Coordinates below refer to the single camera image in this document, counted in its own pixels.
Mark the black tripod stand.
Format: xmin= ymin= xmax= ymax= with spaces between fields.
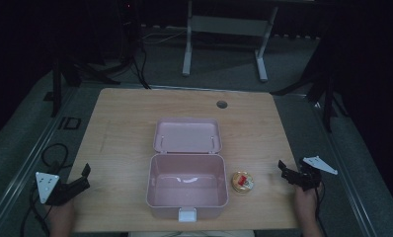
xmin=49 ymin=0 xmax=151 ymax=118
xmin=270 ymin=42 xmax=351 ymax=133

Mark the black cable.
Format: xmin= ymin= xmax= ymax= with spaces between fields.
xmin=313 ymin=184 xmax=329 ymax=237
xmin=19 ymin=142 xmax=74 ymax=237

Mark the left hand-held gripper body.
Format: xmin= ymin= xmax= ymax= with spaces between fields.
xmin=35 ymin=171 xmax=91 ymax=207

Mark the round yellow snack pack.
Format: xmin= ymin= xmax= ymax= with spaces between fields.
xmin=231 ymin=171 xmax=255 ymax=195

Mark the white metal table frame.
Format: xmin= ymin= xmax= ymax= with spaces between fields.
xmin=182 ymin=0 xmax=279 ymax=83

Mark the person's right hand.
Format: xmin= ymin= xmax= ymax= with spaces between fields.
xmin=293 ymin=181 xmax=325 ymax=221

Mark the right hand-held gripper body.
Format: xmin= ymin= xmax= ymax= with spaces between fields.
xmin=285 ymin=155 xmax=339 ymax=192

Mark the person's left hand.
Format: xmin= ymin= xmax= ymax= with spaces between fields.
xmin=43 ymin=198 xmax=76 ymax=229

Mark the pink storage box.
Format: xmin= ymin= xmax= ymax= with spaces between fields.
xmin=145 ymin=118 xmax=230 ymax=223

